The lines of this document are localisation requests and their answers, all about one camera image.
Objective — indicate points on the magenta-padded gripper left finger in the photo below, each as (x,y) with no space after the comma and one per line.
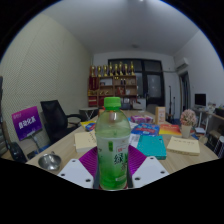
(86,164)

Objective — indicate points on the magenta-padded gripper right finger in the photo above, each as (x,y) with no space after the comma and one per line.
(140,163)

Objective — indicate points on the green tea drink bottle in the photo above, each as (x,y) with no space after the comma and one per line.
(112,150)

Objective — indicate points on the teal book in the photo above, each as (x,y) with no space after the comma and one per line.
(151,146)

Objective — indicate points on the white booklet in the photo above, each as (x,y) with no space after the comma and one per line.
(134,140)

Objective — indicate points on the blue printed book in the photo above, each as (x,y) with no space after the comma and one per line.
(145,129)

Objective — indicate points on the small stainless steel cup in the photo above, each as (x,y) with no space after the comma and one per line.
(50,161)

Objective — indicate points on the flat pink box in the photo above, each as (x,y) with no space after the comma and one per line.
(141,119)

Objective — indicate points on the orange book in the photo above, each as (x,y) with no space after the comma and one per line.
(170,129)

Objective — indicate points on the pale yellow notebook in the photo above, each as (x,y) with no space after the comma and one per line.
(183,146)

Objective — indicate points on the small orange carton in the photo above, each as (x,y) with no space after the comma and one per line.
(160,115)

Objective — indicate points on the yellow gift box red ribbon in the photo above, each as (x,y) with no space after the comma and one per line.
(101,112)

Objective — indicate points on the small round side table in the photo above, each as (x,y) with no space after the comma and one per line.
(88,110)

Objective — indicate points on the black office chair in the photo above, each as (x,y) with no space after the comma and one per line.
(53,116)

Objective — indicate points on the pink flowers in white pot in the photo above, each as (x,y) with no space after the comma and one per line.
(188,118)

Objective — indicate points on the black mesh chair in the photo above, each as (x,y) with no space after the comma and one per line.
(17,152)

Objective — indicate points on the purple sign board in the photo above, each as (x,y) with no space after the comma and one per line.
(26,122)

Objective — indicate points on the black framed glass door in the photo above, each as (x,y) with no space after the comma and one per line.
(153,83)

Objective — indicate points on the wooden shelf unit with trophies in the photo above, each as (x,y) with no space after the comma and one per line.
(111,86)

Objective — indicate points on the white round stool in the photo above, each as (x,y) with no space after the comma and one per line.
(220,146)

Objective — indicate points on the cluttered wooden side desk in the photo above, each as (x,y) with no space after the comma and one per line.
(213,121)

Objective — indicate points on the grey ribbed suitcase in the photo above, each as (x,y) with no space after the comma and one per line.
(3,143)

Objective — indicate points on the black computer monitor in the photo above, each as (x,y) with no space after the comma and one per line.
(200,100)

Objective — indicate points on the white wall air conditioner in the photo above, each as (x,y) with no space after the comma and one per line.
(182,64)

